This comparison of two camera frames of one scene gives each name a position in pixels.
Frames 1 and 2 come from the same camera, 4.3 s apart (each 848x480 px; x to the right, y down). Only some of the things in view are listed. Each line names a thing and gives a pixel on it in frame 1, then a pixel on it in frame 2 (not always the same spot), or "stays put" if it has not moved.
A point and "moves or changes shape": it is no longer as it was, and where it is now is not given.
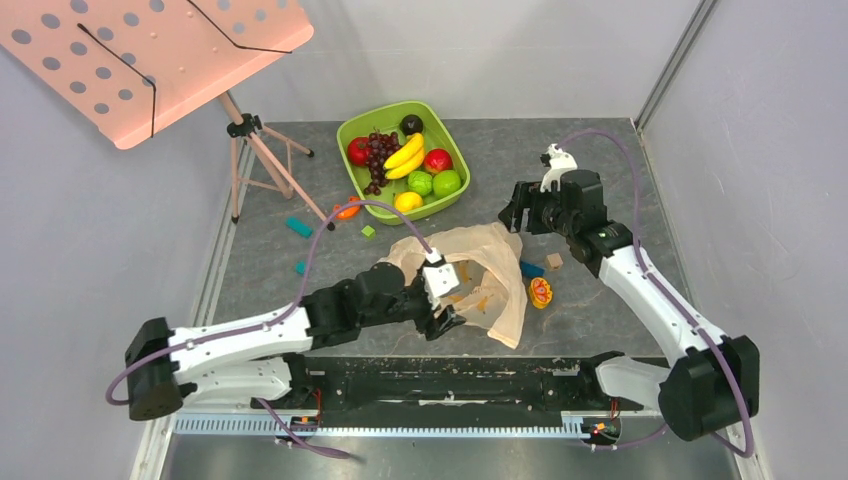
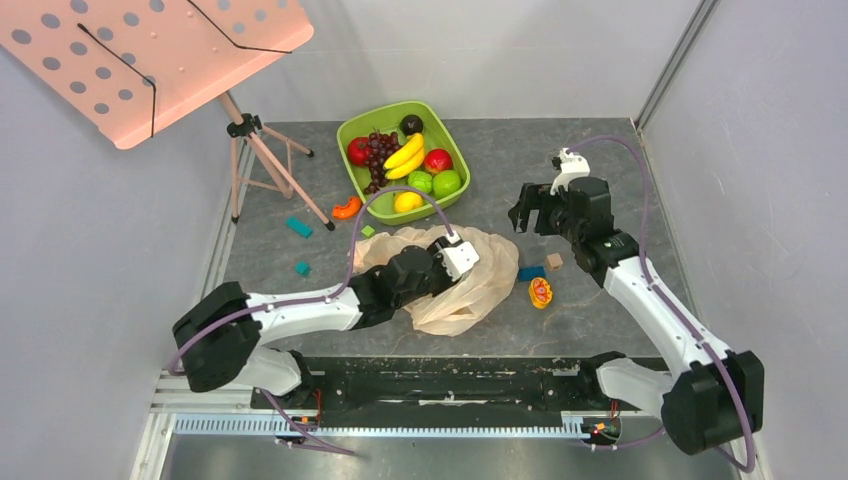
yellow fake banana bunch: x=408 y=159 stays put
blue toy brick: x=530 y=271 stays put
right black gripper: x=528 y=211 stays put
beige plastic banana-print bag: x=487 y=260 moves or changes shape
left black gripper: x=428 y=323 -> x=448 y=280
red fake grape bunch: x=382 y=147 stays put
